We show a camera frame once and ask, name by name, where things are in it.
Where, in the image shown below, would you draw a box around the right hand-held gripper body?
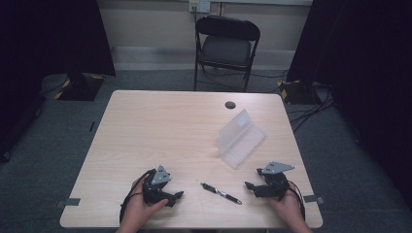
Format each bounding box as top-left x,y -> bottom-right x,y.
256,160 -> 296,199

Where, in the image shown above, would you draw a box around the person's right hand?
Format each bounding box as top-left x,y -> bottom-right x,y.
267,189 -> 307,229

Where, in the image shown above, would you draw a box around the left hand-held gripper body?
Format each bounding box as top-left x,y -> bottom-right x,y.
142,164 -> 173,206

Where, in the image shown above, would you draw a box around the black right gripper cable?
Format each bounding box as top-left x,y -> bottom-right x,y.
286,180 -> 307,222

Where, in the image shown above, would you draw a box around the black stand base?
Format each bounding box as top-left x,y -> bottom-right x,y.
279,79 -> 326,106
57,72 -> 106,103

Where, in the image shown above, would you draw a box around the black floor cables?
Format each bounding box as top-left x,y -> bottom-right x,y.
287,83 -> 338,134

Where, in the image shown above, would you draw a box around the black curtain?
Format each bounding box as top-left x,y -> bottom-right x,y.
0,0 -> 117,163
286,0 -> 412,211

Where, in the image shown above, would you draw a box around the person's left hand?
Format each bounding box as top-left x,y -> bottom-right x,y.
123,179 -> 170,228

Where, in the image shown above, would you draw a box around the grey tape strip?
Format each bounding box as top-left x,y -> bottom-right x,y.
54,197 -> 82,209
302,194 -> 326,205

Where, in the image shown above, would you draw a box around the black pen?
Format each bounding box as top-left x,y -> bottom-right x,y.
200,182 -> 243,206

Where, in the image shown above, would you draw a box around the black folding chair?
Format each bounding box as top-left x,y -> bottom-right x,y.
193,15 -> 262,93

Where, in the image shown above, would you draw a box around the clear plastic pencil case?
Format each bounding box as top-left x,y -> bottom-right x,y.
216,108 -> 268,170

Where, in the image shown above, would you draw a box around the white wall socket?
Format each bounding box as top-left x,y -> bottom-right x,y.
189,0 -> 212,15

